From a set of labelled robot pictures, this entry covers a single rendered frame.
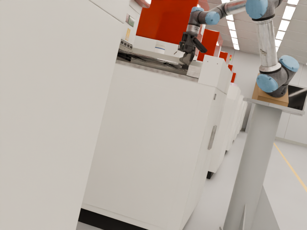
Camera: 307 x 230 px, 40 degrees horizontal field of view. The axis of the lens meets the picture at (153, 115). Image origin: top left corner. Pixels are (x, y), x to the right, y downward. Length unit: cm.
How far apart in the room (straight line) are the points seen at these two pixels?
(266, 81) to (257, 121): 30
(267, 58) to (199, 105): 52
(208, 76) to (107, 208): 81
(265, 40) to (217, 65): 34
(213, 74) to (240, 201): 87
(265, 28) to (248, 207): 104
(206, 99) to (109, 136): 50
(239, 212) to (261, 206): 16
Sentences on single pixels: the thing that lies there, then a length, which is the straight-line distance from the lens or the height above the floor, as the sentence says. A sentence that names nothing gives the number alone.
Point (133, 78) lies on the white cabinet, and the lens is 206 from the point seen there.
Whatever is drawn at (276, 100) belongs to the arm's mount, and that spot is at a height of 85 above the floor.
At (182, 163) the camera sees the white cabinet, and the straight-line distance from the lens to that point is 201.
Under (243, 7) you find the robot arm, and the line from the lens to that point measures 247.
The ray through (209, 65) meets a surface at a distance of 205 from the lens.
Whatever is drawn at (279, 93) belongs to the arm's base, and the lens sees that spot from 255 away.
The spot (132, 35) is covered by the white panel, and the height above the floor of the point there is 103.
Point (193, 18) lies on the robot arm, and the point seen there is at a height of 120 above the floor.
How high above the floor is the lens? 75
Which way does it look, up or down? 4 degrees down
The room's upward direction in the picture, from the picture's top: 14 degrees clockwise
